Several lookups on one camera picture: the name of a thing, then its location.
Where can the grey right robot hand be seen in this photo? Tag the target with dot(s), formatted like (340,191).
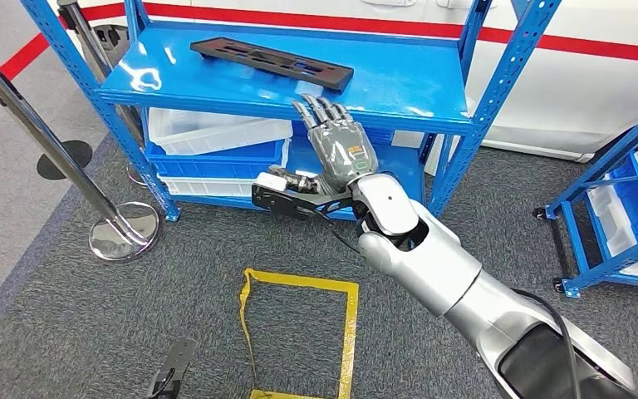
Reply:
(344,148)

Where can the long black plastic part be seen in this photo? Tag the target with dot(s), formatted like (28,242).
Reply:
(344,77)

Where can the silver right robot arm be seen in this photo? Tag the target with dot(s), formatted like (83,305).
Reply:
(434,264)

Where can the blue metal shelf rack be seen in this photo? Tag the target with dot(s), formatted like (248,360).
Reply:
(407,77)
(611,158)

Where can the clear white plastic bin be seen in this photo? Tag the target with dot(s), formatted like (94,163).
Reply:
(209,137)

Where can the yellow tape square peeled edge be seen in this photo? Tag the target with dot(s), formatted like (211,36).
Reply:
(352,330)

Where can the white car with red stripe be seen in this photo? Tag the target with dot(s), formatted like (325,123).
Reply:
(572,104)

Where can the black round floor disc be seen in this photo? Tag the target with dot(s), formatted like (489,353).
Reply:
(77,151)

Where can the black right wrist camera bracket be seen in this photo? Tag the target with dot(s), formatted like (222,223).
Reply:
(286,204)

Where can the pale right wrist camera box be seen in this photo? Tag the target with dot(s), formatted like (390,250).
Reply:
(269,183)

